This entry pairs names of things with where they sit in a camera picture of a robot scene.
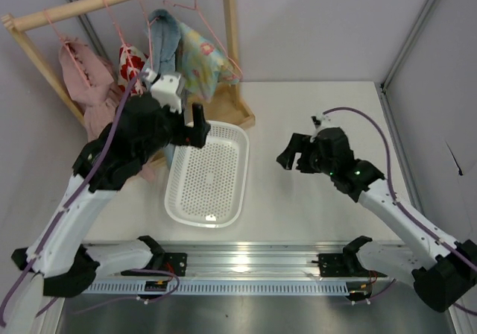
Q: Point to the floral pastel skirt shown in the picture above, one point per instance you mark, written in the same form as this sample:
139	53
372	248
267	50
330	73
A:
202	64

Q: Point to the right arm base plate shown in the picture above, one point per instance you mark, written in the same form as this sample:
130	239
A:
341	265

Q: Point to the white perforated plastic basket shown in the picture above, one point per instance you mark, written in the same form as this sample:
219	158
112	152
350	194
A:
206	185

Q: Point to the red white floral garment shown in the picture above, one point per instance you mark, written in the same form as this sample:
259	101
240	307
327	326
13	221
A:
131	62

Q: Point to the pink wire hanger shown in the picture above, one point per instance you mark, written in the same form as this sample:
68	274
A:
231	28

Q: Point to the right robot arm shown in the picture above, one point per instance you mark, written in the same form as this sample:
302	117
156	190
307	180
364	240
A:
440	269

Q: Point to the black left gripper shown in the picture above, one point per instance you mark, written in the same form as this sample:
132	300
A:
190	133

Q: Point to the white slotted cable duct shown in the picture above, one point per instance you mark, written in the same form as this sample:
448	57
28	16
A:
220	287

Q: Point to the pink pleated dress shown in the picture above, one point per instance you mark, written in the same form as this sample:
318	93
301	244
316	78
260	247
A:
90	83

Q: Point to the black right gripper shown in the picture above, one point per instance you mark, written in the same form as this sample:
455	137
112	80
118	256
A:
303	154

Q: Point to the aluminium rail frame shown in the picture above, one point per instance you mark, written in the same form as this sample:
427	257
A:
253	261

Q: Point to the light blue denim garment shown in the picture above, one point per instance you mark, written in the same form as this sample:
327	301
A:
171	37

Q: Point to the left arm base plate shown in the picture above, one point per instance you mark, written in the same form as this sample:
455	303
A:
175	263

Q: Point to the pink hanger under floral garment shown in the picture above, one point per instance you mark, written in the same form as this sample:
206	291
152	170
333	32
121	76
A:
115	24

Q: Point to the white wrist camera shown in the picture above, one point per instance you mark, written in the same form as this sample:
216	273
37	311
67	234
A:
167	89
321	122

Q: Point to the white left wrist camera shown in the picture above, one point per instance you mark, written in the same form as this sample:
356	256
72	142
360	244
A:
167	89

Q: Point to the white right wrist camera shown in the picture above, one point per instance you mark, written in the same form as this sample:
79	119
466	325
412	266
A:
321	122

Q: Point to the pink hanger under denim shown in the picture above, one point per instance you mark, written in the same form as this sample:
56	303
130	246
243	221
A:
155	39

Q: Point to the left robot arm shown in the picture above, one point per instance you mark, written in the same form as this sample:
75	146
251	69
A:
66	266

